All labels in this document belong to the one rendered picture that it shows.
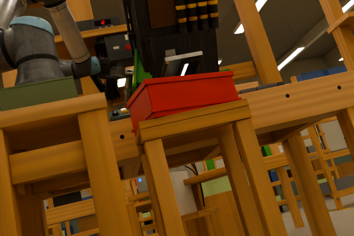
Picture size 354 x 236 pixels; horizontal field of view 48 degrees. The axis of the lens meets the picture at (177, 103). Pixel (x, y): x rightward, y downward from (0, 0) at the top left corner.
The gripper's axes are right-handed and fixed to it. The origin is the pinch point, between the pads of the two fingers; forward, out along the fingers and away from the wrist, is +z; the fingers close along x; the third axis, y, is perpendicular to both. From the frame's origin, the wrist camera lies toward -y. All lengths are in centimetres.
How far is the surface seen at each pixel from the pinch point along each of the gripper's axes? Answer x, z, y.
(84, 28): 38.0, -25.0, 9.7
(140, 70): -7.1, 5.9, 5.7
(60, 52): 34, -37, -4
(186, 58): -20.4, 24.1, 18.0
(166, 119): -72, 13, 18
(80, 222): 440, -92, -519
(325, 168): 306, 302, -271
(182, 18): -6.4, 22.4, 30.5
